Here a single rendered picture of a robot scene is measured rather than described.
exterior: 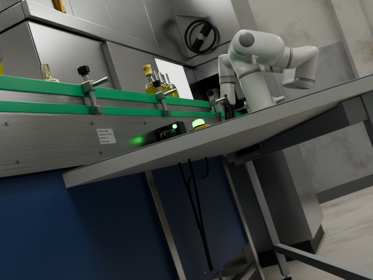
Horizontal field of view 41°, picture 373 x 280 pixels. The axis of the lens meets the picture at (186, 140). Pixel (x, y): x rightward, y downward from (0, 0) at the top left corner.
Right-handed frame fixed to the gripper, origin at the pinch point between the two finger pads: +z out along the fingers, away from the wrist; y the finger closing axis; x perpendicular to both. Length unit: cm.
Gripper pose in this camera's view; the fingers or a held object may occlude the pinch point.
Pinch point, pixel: (230, 115)
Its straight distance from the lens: 234.1
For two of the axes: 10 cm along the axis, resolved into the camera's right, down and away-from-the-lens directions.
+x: 9.3, -0.7, -3.6
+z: 0.7, 10.0, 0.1
